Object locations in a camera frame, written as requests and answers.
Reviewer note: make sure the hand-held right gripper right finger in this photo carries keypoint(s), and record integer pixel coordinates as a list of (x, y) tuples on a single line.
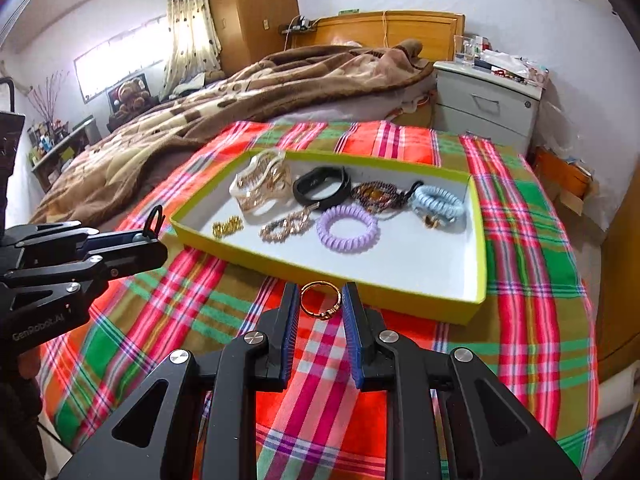
[(352, 340)]

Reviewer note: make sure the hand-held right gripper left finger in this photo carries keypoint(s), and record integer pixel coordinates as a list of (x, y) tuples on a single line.
[(292, 340)]

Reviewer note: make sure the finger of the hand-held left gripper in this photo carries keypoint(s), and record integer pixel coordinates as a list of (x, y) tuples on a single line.
[(135, 260), (60, 240)]

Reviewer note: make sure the yellow-green cardboard box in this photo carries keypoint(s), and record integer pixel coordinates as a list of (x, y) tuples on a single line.
[(415, 265)]

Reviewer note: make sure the black wristband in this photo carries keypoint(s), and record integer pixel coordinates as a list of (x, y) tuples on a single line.
[(299, 187)]

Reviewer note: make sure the dark hair elastic with charm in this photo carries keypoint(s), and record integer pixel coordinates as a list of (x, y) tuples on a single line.
[(413, 186)]

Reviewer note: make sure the cluttered side table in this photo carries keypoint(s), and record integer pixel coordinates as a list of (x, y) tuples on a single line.
[(60, 152)]

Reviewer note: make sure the dried branch bouquet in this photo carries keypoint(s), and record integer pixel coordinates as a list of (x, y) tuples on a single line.
[(47, 100)]

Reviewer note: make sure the small gold silver trinket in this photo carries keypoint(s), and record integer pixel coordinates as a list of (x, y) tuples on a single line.
[(432, 221)]

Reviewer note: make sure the brown teddy bear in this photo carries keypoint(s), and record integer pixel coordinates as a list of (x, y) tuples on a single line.
[(131, 96)]

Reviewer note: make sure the brown fleece blanket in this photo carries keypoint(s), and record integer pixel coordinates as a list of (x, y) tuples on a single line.
[(225, 95)]

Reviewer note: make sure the window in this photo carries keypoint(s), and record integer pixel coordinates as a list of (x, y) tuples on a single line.
[(120, 60)]

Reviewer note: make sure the red green plaid blanket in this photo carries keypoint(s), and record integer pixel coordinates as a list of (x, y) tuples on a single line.
[(525, 240)]

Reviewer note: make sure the dotted cream curtain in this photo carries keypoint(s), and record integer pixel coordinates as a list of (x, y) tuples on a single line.
[(192, 35)]

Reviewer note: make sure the orange cardboard box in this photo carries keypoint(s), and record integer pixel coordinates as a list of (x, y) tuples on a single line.
[(560, 175)]

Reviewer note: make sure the grey nightstand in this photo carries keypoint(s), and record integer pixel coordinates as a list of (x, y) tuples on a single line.
[(480, 105)]

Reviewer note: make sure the wooden wardrobe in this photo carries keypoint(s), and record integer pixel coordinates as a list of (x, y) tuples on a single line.
[(250, 10)]

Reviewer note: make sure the power strip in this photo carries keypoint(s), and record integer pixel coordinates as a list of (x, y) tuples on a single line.
[(297, 24)]

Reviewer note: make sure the clear drinking glass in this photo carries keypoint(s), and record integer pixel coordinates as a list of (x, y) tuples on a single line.
[(465, 50)]

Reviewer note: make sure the pile of plastic packets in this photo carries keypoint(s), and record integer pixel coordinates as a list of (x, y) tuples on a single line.
[(515, 67)]

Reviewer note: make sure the wooden headboard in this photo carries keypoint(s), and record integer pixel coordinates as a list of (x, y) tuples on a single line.
[(425, 30)]

